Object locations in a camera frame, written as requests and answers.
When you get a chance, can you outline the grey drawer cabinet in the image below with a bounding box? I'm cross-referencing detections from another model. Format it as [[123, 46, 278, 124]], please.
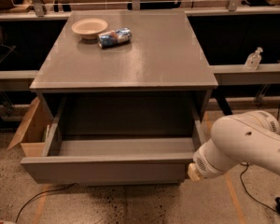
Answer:
[[29, 8, 219, 186]]

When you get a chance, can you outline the black floor cable right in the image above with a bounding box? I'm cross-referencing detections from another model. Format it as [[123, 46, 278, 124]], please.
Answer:
[[238, 96, 280, 213]]

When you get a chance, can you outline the crushed blue soda can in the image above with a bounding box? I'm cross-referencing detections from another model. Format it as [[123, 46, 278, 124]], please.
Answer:
[[98, 27, 132, 49]]

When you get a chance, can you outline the beige bowl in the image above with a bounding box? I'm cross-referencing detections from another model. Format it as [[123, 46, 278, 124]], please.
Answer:
[[72, 18, 108, 40]]

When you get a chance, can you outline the cardboard box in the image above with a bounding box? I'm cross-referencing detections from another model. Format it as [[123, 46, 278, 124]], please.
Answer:
[[7, 97, 51, 157]]

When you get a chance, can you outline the black floor cable left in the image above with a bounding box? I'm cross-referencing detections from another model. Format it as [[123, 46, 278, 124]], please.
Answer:
[[14, 182, 77, 224]]

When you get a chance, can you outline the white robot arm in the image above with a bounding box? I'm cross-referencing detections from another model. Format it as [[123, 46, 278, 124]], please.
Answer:
[[188, 111, 280, 181]]

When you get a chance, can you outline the grey top drawer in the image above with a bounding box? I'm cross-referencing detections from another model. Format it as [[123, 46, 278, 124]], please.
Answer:
[[21, 95, 203, 186]]

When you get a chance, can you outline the black floor cable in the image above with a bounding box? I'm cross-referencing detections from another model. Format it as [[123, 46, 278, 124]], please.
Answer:
[[238, 96, 280, 213], [14, 182, 77, 224]]

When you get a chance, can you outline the grey metal rail shelf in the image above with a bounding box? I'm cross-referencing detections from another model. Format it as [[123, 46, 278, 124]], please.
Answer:
[[0, 63, 280, 91]]

